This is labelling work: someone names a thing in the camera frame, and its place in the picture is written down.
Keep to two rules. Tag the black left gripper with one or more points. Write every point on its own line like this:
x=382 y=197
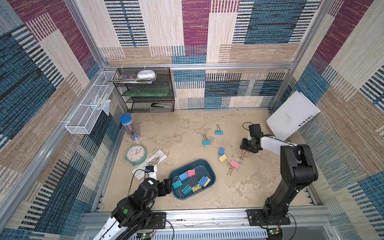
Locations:
x=167 y=187

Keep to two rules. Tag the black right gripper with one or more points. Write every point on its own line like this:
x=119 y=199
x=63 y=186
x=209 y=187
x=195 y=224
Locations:
x=246 y=145

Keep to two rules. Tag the pink binder clip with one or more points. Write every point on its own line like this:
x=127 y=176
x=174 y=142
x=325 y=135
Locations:
x=191 y=174
x=233 y=165
x=242 y=156

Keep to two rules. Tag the blue binder clip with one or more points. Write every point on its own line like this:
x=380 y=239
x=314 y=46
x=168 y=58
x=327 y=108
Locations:
x=183 y=176
x=202 y=180
x=222 y=151

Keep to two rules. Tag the yellow binder clip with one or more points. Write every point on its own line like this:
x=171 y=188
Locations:
x=197 y=187
x=224 y=159
x=207 y=182

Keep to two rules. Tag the teal binder clip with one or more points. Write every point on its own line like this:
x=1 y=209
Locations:
x=218 y=131
x=206 y=141
x=187 y=187
x=177 y=186

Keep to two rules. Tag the teal plastic storage box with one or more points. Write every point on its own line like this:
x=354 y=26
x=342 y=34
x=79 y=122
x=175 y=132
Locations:
x=202 y=168

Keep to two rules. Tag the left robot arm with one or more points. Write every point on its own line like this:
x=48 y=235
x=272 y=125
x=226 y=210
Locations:
x=112 y=231

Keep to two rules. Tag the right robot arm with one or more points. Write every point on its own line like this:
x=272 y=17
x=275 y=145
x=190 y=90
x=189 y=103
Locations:
x=297 y=168

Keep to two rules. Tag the ruler set white package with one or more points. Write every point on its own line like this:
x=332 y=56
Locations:
x=153 y=160

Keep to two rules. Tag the blue lid pencil tube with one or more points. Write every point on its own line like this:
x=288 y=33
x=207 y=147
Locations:
x=127 y=122

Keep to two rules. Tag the black stapler on shelf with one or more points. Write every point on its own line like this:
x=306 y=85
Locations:
x=160 y=106

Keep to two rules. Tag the white item in basket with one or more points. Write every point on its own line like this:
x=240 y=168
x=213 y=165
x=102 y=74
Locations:
x=104 y=105

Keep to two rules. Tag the white round tape dispenser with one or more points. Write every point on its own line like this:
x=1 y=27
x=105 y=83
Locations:
x=146 y=74

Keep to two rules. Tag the magazines on top shelf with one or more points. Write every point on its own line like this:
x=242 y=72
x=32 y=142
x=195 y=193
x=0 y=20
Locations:
x=132 y=79

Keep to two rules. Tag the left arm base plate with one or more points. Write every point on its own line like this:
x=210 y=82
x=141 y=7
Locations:
x=157 y=221

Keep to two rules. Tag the green round wall clock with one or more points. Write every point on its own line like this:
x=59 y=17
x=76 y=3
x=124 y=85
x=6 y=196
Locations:
x=136 y=155

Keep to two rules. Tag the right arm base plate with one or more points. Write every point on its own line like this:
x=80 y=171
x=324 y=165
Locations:
x=257 y=217

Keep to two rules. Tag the white wire wall basket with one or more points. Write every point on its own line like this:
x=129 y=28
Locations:
x=85 y=116

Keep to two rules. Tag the black wire shelf rack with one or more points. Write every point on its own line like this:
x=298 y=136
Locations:
x=139 y=97

